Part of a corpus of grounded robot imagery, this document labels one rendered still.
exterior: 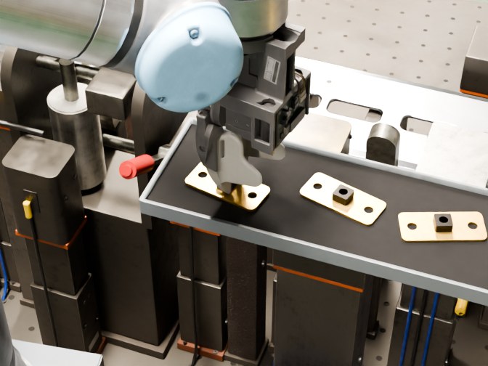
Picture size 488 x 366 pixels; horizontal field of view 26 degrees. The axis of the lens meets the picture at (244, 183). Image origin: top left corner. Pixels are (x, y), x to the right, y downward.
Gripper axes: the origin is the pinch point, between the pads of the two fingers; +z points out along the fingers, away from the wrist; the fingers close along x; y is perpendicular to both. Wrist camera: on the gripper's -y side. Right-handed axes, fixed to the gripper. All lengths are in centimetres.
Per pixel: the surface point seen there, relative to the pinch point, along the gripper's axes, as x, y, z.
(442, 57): 91, -9, 48
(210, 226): -5.3, 1.4, 2.3
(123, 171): -2.9, -11.0, 2.7
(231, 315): 10.4, -6.1, 37.9
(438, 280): -0.9, 23.8, 1.3
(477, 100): 46, 12, 18
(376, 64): 82, -18, 48
